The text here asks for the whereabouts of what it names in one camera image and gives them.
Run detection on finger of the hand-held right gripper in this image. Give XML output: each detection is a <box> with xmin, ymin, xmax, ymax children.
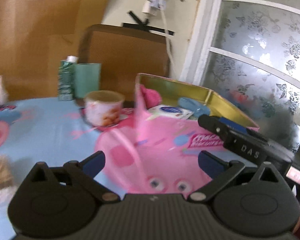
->
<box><xmin>218</xmin><ymin>116</ymin><xmax>268</xmax><ymax>143</ymax></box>
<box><xmin>197</xmin><ymin>114</ymin><xmax>268</xmax><ymax>165</ymax></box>

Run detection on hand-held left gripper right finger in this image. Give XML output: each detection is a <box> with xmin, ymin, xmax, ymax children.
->
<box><xmin>189</xmin><ymin>151</ymin><xmax>282</xmax><ymax>203</ymax></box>

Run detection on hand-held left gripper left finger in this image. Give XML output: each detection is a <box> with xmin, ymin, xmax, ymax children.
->
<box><xmin>27</xmin><ymin>151</ymin><xmax>121</xmax><ymax>203</ymax></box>

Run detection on blue plastic pouch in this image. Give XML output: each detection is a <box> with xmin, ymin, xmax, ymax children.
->
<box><xmin>177</xmin><ymin>97</ymin><xmax>211</xmax><ymax>119</ymax></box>

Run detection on pink biscuit tin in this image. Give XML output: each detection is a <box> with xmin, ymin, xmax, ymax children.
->
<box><xmin>134</xmin><ymin>73</ymin><xmax>261</xmax><ymax>157</ymax></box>

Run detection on white box with blue oval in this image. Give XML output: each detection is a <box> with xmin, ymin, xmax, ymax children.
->
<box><xmin>147</xmin><ymin>104</ymin><xmax>195</xmax><ymax>121</ymax></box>

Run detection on pink knitted soft toy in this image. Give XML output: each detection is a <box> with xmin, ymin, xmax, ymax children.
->
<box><xmin>139</xmin><ymin>84</ymin><xmax>162</xmax><ymax>108</ymax></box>

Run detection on beige fluffy soft item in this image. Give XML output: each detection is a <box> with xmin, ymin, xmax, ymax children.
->
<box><xmin>0</xmin><ymin>154</ymin><xmax>16</xmax><ymax>202</ymax></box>

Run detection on printed blue tablecloth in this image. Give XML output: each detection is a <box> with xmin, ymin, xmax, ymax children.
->
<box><xmin>0</xmin><ymin>97</ymin><xmax>268</xmax><ymax>240</ymax></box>

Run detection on frosted floral glass door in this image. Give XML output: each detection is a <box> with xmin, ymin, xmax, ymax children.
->
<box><xmin>179</xmin><ymin>0</ymin><xmax>300</xmax><ymax>156</ymax></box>

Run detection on teal plastic cup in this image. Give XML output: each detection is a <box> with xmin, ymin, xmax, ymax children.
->
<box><xmin>74</xmin><ymin>63</ymin><xmax>102</xmax><ymax>99</ymax></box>

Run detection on green drink carton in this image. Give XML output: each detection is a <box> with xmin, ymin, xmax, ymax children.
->
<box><xmin>57</xmin><ymin>56</ymin><xmax>78</xmax><ymax>102</ymax></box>

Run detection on black tape strips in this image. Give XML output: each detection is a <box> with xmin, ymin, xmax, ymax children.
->
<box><xmin>122</xmin><ymin>10</ymin><xmax>175</xmax><ymax>37</ymax></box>

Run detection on brown cardboard sheet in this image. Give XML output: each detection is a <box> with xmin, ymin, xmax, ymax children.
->
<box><xmin>0</xmin><ymin>0</ymin><xmax>116</xmax><ymax>101</ymax></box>

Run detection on white power cable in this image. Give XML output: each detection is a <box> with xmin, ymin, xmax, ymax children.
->
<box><xmin>159</xmin><ymin>5</ymin><xmax>176</xmax><ymax>77</ymax></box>

